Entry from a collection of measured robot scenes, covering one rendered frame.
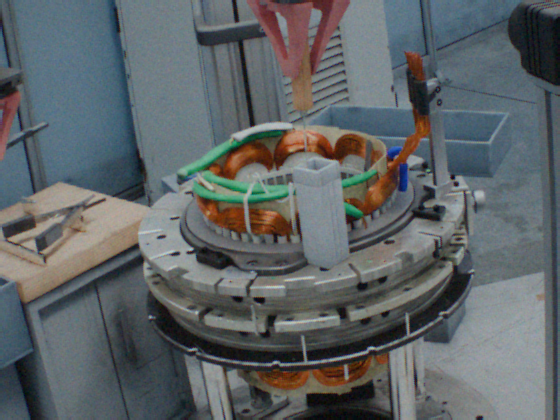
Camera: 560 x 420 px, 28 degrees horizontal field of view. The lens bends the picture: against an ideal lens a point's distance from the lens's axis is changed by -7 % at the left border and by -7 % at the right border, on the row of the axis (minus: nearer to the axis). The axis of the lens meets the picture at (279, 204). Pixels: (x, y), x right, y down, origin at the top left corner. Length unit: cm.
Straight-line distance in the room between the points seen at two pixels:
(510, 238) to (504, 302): 198
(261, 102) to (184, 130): 199
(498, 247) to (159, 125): 111
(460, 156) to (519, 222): 231
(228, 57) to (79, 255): 45
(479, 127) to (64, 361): 59
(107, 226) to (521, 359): 55
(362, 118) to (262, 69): 16
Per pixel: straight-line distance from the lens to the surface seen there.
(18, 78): 122
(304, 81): 97
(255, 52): 155
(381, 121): 149
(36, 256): 119
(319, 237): 101
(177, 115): 356
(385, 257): 102
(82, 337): 125
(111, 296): 126
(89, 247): 121
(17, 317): 119
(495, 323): 153
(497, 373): 143
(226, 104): 157
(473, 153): 135
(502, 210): 375
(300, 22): 93
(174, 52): 347
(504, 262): 341
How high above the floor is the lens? 155
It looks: 23 degrees down
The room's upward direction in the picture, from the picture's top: 8 degrees counter-clockwise
